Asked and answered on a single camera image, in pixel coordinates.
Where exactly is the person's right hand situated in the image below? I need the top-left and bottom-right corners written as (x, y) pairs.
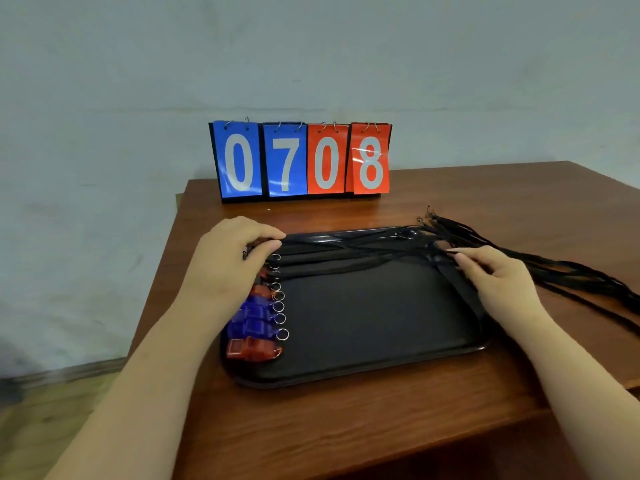
top-left (446, 246), bottom-right (549, 334)

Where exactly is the person's left hand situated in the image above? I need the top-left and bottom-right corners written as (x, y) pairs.
top-left (181, 216), bottom-right (287, 321)

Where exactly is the bundle of black lanyards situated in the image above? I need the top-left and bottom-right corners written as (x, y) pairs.
top-left (242, 207), bottom-right (640, 338)

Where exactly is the person's right forearm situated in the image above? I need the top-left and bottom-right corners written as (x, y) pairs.
top-left (515, 309), bottom-right (640, 480)

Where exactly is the person's left forearm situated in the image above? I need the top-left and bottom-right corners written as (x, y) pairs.
top-left (45, 295), bottom-right (213, 480)

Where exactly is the row of red and blue whistles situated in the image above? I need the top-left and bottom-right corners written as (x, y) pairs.
top-left (225, 252), bottom-right (291, 364)

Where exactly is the blue and red flip scoreboard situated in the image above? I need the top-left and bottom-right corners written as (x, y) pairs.
top-left (208, 117), bottom-right (393, 204)

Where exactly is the black plastic tray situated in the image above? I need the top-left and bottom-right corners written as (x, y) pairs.
top-left (220, 226), bottom-right (494, 390)

